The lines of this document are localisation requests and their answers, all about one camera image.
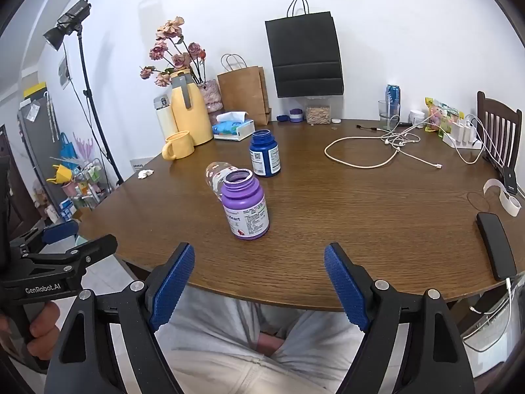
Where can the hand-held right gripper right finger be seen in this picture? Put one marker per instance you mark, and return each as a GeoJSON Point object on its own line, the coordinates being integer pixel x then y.
{"type": "Point", "coordinates": [343, 289]}

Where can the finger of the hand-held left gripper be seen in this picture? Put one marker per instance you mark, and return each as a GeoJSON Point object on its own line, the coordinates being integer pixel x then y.
{"type": "Point", "coordinates": [61, 232]}
{"type": "Point", "coordinates": [88, 250]}

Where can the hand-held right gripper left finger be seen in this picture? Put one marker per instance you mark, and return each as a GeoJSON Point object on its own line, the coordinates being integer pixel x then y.
{"type": "Point", "coordinates": [172, 289]}

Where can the person's left hand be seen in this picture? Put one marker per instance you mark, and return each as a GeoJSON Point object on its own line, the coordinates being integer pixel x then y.
{"type": "Point", "coordinates": [43, 328]}

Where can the storage trolley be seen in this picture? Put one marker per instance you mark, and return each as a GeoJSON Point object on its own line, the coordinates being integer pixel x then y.
{"type": "Point", "coordinates": [88, 184]}

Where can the dark wooden door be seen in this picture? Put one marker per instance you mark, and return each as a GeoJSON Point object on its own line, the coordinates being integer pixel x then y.
{"type": "Point", "coordinates": [16, 197]}

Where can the yellow watering can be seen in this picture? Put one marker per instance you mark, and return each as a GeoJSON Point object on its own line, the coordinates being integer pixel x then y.
{"type": "Point", "coordinates": [61, 174]}

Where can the grey refrigerator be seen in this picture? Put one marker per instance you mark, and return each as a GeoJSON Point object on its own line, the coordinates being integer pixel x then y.
{"type": "Point", "coordinates": [35, 152]}

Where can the blue bag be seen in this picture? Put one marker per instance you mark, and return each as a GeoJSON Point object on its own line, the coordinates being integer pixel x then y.
{"type": "Point", "coordinates": [67, 147]}

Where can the light grey pants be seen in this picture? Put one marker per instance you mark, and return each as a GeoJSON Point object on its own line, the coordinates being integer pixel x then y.
{"type": "Point", "coordinates": [229, 357]}

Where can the crumpled white tissue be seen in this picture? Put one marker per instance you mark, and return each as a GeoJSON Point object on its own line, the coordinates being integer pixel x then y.
{"type": "Point", "coordinates": [144, 174]}

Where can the purple pill bottle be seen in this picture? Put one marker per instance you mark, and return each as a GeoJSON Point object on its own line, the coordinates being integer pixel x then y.
{"type": "Point", "coordinates": [246, 209]}

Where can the yellow mug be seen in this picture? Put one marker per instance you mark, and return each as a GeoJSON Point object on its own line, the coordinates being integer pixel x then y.
{"type": "Point", "coordinates": [181, 145]}

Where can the cream thermos bottle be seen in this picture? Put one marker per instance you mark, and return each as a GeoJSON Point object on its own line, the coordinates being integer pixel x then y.
{"type": "Point", "coordinates": [164, 122]}

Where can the blue pill bottle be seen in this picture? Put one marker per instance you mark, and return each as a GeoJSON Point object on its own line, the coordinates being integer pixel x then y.
{"type": "Point", "coordinates": [264, 156]}

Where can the black phone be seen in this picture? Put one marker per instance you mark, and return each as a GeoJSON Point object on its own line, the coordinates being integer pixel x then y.
{"type": "Point", "coordinates": [494, 246]}

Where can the white earphones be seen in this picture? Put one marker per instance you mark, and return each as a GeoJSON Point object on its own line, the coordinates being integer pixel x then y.
{"type": "Point", "coordinates": [400, 141]}

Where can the yellow thermos jug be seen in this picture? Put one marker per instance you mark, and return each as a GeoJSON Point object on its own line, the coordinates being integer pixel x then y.
{"type": "Point", "coordinates": [190, 119]}

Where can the tissue box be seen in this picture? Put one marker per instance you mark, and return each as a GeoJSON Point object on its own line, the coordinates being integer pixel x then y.
{"type": "Point", "coordinates": [230, 130]}

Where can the clear food container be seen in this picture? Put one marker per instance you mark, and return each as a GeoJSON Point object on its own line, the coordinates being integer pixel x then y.
{"type": "Point", "coordinates": [318, 115]}

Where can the clear drinking glass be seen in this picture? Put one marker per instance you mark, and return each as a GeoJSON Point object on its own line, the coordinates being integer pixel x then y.
{"type": "Point", "coordinates": [386, 118]}

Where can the purple bottle cap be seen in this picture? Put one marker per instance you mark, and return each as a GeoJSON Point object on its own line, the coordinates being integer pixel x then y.
{"type": "Point", "coordinates": [296, 115]}

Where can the blue lid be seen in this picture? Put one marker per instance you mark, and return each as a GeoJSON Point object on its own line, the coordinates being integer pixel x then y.
{"type": "Point", "coordinates": [283, 118]}

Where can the white jar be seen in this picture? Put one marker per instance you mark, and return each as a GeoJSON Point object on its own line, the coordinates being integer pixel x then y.
{"type": "Point", "coordinates": [417, 118]}

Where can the white power strip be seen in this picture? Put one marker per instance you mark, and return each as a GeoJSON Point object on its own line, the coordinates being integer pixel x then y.
{"type": "Point", "coordinates": [461, 135]}

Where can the pink vase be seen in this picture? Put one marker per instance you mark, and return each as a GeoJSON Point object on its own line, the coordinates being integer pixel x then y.
{"type": "Point", "coordinates": [211, 98]}

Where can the colourful snack packet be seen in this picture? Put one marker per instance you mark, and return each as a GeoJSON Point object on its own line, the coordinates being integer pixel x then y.
{"type": "Point", "coordinates": [435, 111]}

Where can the blue drink can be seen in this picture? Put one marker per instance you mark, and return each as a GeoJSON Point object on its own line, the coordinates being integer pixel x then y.
{"type": "Point", "coordinates": [393, 91]}

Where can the brown paper bag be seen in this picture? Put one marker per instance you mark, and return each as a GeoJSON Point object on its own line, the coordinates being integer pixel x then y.
{"type": "Point", "coordinates": [242, 94]}

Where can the dried pink flowers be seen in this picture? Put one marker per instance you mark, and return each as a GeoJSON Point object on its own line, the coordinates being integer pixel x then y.
{"type": "Point", "coordinates": [178, 59]}

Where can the studio light on stand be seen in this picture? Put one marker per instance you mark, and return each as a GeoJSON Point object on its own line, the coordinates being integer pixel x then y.
{"type": "Point", "coordinates": [67, 20]}

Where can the dark wooden chair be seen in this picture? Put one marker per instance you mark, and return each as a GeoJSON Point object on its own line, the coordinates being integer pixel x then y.
{"type": "Point", "coordinates": [492, 123]}

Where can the black paper bag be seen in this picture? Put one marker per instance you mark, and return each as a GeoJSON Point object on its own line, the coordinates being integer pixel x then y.
{"type": "Point", "coordinates": [303, 57]}

